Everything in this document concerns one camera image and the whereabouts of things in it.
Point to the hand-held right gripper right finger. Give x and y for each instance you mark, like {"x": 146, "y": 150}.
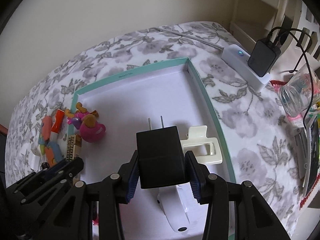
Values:
{"x": 193, "y": 180}

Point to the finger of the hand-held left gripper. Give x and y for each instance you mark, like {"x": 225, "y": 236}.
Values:
{"x": 67, "y": 170}

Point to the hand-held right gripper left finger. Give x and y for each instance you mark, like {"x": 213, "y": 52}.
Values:
{"x": 132, "y": 180}

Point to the orange blue toy knife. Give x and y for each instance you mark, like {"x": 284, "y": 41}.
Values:
{"x": 53, "y": 153}

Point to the cream hair claw clip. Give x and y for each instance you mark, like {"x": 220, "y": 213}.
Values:
{"x": 200, "y": 151}

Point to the black charger plug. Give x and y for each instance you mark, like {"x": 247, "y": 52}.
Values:
{"x": 160, "y": 160}

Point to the white smartwatch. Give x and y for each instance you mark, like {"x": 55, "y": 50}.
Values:
{"x": 175, "y": 210}

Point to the pink toy dog figure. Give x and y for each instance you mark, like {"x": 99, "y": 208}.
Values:
{"x": 92, "y": 130}

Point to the teal white box tray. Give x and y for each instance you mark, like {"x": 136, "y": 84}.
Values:
{"x": 140, "y": 92}

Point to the silver metal tool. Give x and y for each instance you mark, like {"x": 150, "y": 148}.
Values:
{"x": 303, "y": 155}

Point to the white power strip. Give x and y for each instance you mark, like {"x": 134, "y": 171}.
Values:
{"x": 245, "y": 63}

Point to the clear glass jar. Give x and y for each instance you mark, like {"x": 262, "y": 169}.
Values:
{"x": 297, "y": 92}

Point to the cream wooden shelf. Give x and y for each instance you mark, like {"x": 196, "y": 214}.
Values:
{"x": 275, "y": 10}

